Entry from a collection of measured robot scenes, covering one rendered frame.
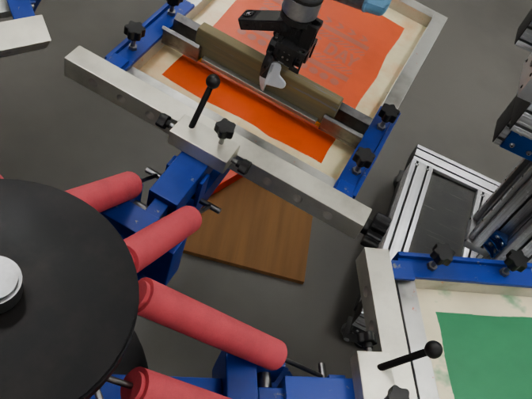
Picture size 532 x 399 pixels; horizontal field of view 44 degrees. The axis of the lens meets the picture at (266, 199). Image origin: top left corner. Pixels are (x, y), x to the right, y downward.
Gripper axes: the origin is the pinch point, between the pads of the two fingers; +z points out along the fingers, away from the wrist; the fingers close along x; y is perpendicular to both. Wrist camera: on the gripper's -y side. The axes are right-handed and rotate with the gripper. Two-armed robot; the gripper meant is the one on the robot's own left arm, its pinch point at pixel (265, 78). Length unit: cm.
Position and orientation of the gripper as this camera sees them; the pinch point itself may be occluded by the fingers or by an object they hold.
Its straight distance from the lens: 150.2
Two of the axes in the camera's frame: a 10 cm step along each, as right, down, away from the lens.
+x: 4.4, -6.5, 6.2
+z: -2.4, 5.8, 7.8
